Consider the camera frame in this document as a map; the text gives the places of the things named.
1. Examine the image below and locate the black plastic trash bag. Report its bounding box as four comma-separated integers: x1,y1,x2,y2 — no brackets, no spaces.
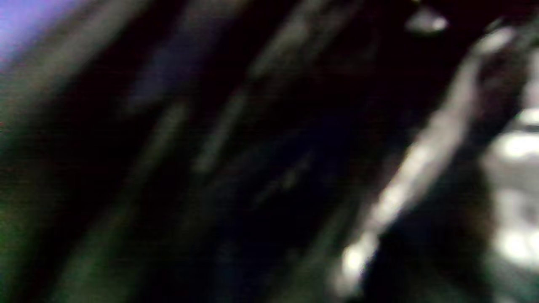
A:
0,0,539,303

